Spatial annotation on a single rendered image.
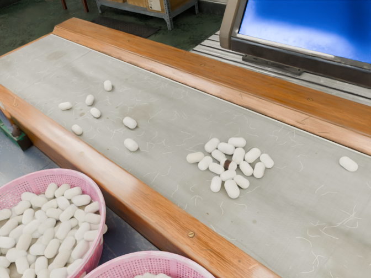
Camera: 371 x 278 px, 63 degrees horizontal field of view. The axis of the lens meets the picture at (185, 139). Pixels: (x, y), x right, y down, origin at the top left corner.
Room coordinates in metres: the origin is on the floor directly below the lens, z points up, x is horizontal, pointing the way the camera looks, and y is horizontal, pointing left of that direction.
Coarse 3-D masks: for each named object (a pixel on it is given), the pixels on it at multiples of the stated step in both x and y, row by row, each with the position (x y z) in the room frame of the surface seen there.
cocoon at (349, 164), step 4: (340, 160) 0.34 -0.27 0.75; (344, 160) 0.34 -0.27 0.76; (348, 160) 0.33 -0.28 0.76; (344, 164) 0.33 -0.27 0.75; (348, 164) 0.33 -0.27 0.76; (352, 164) 0.32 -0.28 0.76; (356, 164) 0.32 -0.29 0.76; (348, 168) 0.32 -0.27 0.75; (352, 168) 0.32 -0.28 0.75; (356, 168) 0.32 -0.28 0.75
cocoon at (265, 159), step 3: (264, 153) 0.39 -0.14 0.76; (261, 156) 0.38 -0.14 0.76; (264, 156) 0.38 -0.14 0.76; (267, 156) 0.38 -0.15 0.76; (261, 159) 0.38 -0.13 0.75; (264, 159) 0.37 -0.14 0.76; (267, 159) 0.37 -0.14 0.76; (270, 159) 0.37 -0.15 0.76; (264, 162) 0.37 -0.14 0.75; (267, 162) 0.36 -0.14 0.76; (270, 162) 0.36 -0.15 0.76; (273, 162) 0.37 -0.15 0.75; (267, 165) 0.36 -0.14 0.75; (270, 165) 0.36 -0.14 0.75
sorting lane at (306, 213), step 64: (0, 64) 1.03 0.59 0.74; (64, 64) 0.94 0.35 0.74; (128, 64) 0.86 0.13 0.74; (128, 128) 0.56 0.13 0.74; (192, 128) 0.52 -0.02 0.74; (256, 128) 0.48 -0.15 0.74; (192, 192) 0.34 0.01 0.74; (256, 192) 0.32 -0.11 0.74; (320, 192) 0.29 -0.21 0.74; (256, 256) 0.20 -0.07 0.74; (320, 256) 0.19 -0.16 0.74
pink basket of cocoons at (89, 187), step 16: (32, 176) 0.43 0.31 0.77; (48, 176) 0.43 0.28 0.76; (64, 176) 0.42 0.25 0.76; (80, 176) 0.41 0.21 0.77; (0, 192) 0.40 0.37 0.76; (16, 192) 0.41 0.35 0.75; (32, 192) 0.42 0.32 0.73; (96, 192) 0.37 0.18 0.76; (0, 208) 0.39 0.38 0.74; (96, 240) 0.26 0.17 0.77; (96, 256) 0.26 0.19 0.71; (80, 272) 0.23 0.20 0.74
